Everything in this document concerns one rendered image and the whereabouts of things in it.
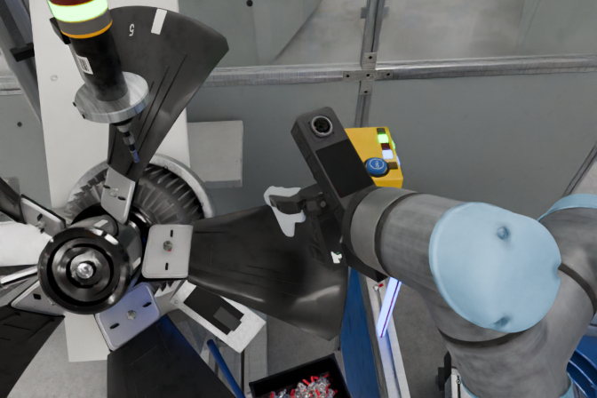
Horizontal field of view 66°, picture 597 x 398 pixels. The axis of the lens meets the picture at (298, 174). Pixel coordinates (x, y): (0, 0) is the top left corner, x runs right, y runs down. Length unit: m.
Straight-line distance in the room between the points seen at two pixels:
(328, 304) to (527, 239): 0.41
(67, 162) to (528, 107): 1.31
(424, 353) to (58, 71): 1.56
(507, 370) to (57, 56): 0.85
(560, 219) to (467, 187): 1.36
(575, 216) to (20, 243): 0.78
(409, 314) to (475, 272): 1.70
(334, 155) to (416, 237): 0.15
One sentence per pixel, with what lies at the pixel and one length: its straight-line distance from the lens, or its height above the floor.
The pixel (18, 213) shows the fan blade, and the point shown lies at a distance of 0.75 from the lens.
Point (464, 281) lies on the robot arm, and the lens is 0.30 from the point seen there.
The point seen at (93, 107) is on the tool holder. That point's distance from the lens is 0.48.
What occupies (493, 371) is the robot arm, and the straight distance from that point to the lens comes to 0.37.
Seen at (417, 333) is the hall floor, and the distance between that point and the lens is 1.96.
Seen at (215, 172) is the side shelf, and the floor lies 0.86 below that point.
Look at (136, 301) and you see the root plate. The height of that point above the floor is 1.12.
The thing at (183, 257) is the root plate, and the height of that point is 1.18.
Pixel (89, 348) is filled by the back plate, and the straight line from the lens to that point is 1.04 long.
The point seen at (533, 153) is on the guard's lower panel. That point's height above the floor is 0.62.
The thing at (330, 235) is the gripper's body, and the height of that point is 1.36.
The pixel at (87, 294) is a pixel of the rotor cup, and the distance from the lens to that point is 0.67.
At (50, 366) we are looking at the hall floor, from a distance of 2.07.
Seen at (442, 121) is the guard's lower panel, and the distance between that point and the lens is 1.54.
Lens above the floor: 1.74
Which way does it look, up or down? 47 degrees down
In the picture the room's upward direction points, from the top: straight up
